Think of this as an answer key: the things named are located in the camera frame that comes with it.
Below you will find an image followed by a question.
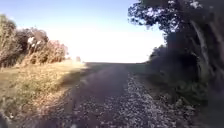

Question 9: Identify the grey gravel path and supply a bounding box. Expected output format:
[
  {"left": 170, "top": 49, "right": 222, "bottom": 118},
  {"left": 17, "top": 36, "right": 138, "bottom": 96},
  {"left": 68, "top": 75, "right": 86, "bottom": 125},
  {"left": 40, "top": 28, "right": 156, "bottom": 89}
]
[{"left": 31, "top": 62, "right": 188, "bottom": 128}]

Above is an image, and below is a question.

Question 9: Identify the row of dark trees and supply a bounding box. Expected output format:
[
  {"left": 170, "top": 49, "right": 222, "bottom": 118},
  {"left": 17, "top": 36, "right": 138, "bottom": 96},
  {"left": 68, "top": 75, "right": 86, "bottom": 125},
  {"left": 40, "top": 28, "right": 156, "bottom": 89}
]
[{"left": 127, "top": 0, "right": 224, "bottom": 128}]

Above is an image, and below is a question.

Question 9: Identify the grass verge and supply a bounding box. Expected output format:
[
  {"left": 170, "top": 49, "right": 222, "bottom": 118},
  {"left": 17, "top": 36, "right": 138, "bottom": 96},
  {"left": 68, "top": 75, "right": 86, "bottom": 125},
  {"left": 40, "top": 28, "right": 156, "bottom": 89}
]
[{"left": 0, "top": 59, "right": 88, "bottom": 126}]

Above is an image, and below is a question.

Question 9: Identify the row of dry bushes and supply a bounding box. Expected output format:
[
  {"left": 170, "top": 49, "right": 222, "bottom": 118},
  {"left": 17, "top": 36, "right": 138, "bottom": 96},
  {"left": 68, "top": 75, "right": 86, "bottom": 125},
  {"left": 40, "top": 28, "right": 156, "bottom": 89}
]
[{"left": 0, "top": 13, "right": 70, "bottom": 69}]

